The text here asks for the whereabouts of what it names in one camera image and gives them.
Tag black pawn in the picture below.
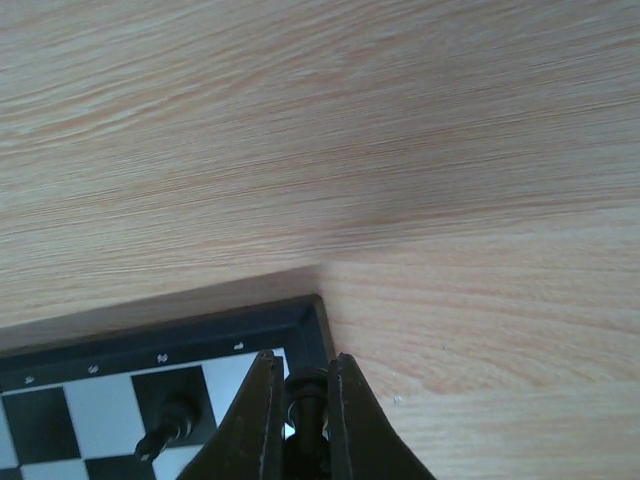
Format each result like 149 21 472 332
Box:
134 394 201 462

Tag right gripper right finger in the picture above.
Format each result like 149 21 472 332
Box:
328 353 434 480

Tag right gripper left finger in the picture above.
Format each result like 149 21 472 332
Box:
178 350 284 480

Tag black and grey chessboard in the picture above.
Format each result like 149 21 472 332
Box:
1 295 334 479

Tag black rook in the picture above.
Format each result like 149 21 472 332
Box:
283 368 331 479

